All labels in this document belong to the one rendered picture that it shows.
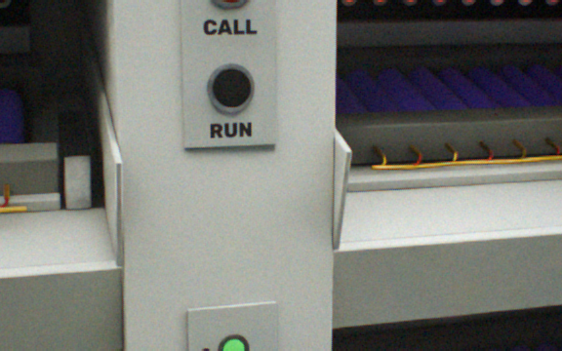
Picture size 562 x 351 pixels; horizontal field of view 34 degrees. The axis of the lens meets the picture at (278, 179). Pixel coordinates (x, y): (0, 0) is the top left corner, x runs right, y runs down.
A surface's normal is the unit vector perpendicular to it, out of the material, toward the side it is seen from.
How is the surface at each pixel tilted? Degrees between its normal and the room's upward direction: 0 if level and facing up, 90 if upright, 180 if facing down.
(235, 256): 90
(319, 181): 90
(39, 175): 107
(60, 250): 17
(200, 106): 90
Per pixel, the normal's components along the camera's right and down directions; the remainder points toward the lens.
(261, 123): 0.26, 0.20
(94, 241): 0.07, -0.88
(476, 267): 0.25, 0.47
